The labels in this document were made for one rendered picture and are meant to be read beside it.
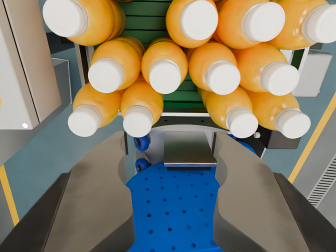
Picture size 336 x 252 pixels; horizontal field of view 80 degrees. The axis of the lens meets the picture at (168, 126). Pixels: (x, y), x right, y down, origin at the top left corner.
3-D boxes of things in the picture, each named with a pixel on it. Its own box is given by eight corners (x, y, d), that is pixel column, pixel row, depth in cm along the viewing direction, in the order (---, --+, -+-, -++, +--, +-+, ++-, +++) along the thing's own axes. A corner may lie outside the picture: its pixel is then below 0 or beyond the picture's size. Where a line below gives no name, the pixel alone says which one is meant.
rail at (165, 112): (95, 109, 44) (90, 115, 41) (94, 106, 43) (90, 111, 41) (276, 111, 45) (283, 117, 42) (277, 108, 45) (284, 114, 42)
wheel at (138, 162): (145, 179, 48) (152, 175, 49) (140, 161, 47) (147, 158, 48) (136, 176, 51) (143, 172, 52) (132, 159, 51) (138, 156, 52)
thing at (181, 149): (163, 139, 50) (163, 173, 39) (163, 131, 49) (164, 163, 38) (203, 139, 51) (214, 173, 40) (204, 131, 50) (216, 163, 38)
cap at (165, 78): (148, 86, 27) (147, 90, 26) (152, 56, 26) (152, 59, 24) (176, 91, 28) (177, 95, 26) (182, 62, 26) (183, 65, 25)
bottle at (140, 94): (151, 61, 44) (145, 86, 27) (168, 88, 47) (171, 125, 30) (125, 78, 45) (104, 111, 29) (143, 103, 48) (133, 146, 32)
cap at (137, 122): (142, 100, 28) (141, 105, 27) (157, 121, 30) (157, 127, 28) (120, 114, 29) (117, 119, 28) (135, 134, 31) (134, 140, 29)
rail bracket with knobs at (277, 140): (240, 127, 53) (257, 149, 43) (246, 101, 49) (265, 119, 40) (278, 127, 53) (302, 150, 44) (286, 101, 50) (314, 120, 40)
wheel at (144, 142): (142, 155, 45) (150, 152, 46) (142, 138, 43) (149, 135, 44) (132, 146, 48) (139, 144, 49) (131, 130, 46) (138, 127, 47)
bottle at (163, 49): (145, 67, 44) (135, 95, 28) (150, 33, 41) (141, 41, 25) (176, 73, 45) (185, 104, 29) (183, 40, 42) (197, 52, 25)
